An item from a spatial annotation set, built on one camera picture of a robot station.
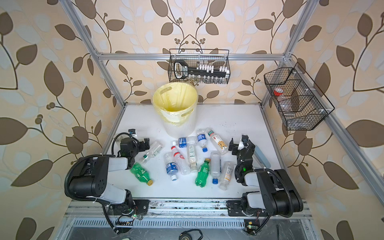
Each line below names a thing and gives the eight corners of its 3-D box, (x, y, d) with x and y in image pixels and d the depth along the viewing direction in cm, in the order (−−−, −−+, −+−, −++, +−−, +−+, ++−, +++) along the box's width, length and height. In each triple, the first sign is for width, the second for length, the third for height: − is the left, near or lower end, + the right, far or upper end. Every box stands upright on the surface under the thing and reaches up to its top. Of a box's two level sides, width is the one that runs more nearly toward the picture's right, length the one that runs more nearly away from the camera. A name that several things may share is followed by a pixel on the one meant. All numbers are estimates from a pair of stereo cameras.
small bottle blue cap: (201, 153, 95) (201, 150, 92) (195, 132, 105) (195, 129, 102) (209, 151, 96) (209, 148, 92) (202, 131, 106) (202, 128, 102)
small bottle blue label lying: (172, 148, 96) (172, 145, 93) (173, 140, 100) (173, 137, 97) (197, 148, 96) (197, 145, 93) (197, 140, 100) (197, 137, 97)
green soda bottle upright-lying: (195, 184, 82) (194, 182, 79) (204, 159, 92) (204, 156, 88) (204, 188, 81) (204, 186, 78) (212, 162, 91) (213, 159, 87)
